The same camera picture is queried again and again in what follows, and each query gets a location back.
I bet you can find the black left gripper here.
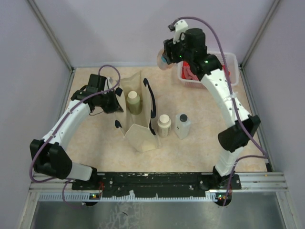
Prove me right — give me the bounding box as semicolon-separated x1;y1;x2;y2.
98;88;123;114

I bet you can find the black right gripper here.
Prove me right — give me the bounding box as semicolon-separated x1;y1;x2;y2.
162;32;192;65

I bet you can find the orange lotion bottle pink cap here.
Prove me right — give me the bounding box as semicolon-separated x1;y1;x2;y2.
157;49;172;70

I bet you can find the green bottle beige cap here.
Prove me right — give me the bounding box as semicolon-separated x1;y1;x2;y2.
127;91;142;115

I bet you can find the beige canvas tote bag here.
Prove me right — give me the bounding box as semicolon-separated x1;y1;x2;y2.
115;71;161;152

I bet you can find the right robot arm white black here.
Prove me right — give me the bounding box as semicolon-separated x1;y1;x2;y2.
162;28;261;189

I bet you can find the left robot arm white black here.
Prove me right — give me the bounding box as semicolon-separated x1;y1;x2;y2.
29;74;122;189

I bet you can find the red cloth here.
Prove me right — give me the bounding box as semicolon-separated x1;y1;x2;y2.
178;62;236;81

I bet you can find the pink cloth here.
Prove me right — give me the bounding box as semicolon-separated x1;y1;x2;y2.
183;66;198;81

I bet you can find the white plastic basket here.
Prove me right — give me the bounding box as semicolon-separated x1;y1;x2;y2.
177;52;239;89

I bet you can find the white bottle grey cap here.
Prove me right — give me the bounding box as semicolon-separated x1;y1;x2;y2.
174;114;191;140

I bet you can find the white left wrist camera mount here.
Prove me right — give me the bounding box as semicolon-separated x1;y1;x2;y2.
103;77;115;91

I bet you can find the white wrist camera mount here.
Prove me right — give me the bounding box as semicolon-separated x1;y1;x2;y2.
168;20;189;44
103;77;115;91

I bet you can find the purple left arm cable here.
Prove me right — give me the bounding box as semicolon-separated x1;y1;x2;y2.
28;64;122;209

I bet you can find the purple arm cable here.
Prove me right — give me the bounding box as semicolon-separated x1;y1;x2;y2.
28;64;122;209
168;16;269;207

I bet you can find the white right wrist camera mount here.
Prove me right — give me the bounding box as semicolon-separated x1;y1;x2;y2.
168;20;189;44

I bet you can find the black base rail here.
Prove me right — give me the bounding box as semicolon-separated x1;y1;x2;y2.
72;170;241;198

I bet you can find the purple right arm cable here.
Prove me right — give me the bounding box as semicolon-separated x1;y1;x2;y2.
168;16;269;207

